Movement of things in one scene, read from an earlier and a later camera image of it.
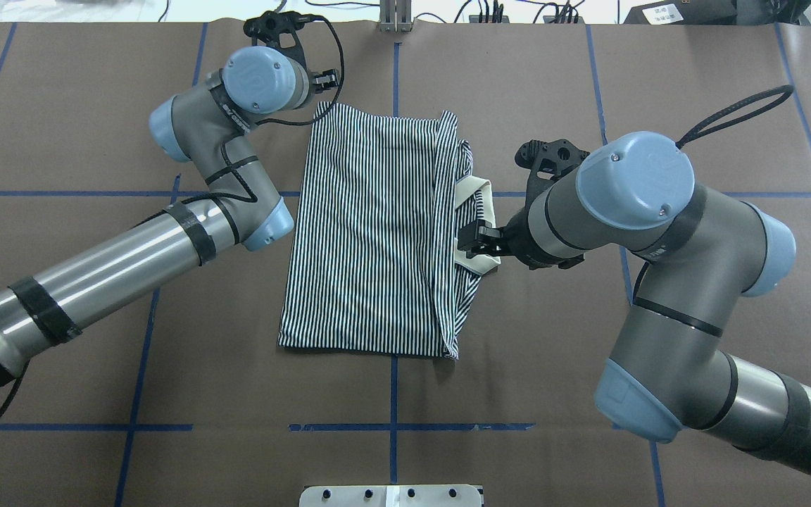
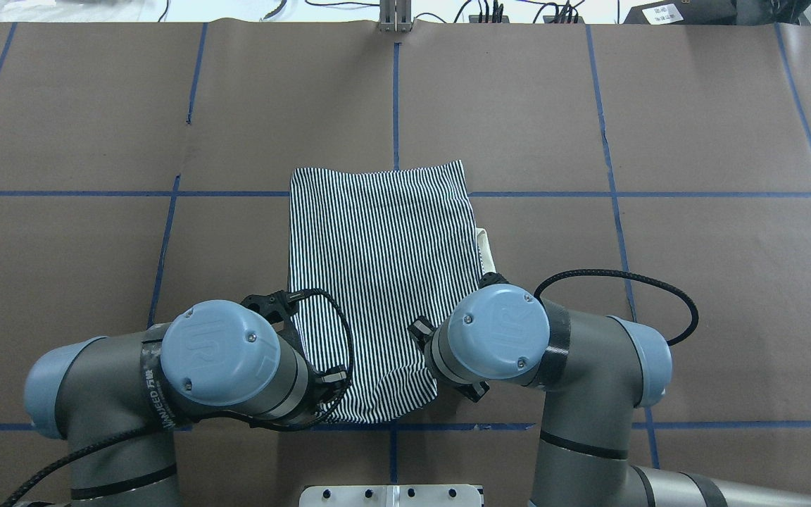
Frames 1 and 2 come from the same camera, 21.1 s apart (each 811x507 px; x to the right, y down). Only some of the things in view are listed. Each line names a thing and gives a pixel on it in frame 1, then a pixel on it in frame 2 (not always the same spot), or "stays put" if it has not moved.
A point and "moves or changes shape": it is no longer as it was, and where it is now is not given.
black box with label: (684, 13) stays put
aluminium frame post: (395, 16) stays put
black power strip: (475, 19) stays put
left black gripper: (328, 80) to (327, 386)
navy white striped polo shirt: (378, 203) moves or changes shape
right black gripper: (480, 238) to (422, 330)
